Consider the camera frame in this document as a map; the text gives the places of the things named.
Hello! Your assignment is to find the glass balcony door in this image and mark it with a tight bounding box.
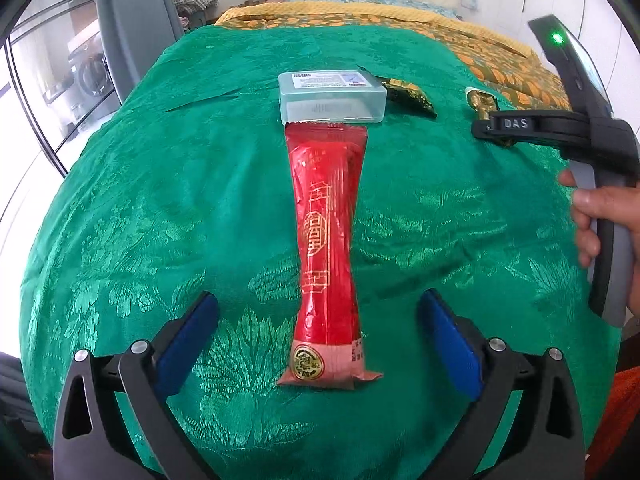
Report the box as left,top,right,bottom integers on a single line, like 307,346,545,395
0,0,118,176

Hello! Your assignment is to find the gold foil wrapper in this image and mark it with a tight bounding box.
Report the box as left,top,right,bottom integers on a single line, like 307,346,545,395
464,86,521,148

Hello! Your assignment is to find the black and gold wrapper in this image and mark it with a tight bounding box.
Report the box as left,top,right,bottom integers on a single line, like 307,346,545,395
359,66,438,119

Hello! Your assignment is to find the washing machine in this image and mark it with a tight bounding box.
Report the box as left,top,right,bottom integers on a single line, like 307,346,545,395
67,30,113,111

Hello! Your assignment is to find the grey curtain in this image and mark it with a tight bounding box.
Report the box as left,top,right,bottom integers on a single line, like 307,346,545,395
95,0,188,106

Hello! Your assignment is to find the olive quilt with orange print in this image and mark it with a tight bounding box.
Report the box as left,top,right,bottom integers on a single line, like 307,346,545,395
215,1,573,111

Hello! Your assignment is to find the clear plastic box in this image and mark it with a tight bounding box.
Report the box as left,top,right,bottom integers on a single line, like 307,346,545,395
278,70,389,125

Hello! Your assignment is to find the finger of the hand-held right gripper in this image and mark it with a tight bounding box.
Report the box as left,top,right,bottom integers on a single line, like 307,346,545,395
471,110,593,148

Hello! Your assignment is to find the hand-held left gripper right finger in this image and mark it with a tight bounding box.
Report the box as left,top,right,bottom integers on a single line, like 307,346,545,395
419,289,586,480

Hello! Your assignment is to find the green embroidered bed cloth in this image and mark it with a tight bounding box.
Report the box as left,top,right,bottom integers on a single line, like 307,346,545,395
20,22,626,480

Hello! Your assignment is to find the person's right hand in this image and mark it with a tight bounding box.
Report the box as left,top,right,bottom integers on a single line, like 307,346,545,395
557,169,640,268

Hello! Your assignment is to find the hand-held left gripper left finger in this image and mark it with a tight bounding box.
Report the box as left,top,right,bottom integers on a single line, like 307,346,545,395
52,291,221,480

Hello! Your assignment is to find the dark cloth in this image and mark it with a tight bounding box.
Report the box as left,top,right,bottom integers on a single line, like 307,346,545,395
0,350,53,480

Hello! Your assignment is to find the long red snack packet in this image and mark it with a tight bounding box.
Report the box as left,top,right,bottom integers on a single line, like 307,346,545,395
276,121,385,390

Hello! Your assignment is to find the orange striped cloth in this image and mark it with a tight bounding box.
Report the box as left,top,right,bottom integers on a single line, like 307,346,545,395
585,365,640,480

